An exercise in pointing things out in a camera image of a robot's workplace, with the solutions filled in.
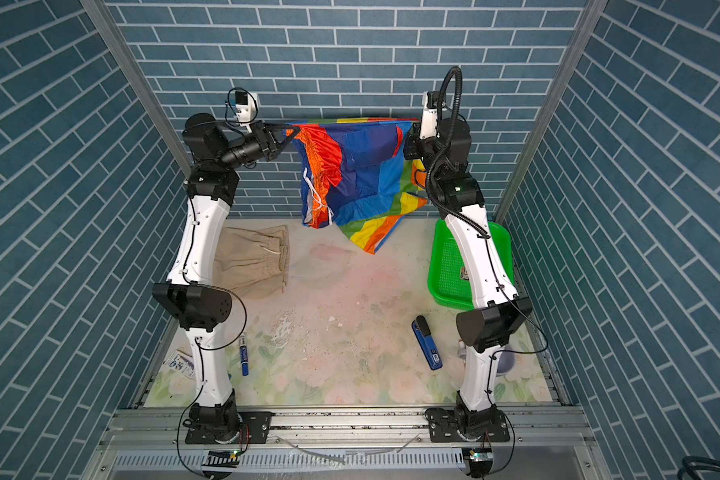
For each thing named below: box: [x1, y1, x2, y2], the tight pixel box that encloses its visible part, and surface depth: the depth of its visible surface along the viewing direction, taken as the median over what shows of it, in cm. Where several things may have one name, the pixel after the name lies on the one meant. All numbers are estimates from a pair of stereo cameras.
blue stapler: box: [411, 315, 443, 371], surface depth 88 cm
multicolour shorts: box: [286, 118, 429, 254], surface depth 83 cm
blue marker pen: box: [239, 332, 249, 377], surface depth 86 cm
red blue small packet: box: [162, 349, 195, 378], surface depth 85 cm
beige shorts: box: [212, 225, 290, 299], surface depth 104 cm
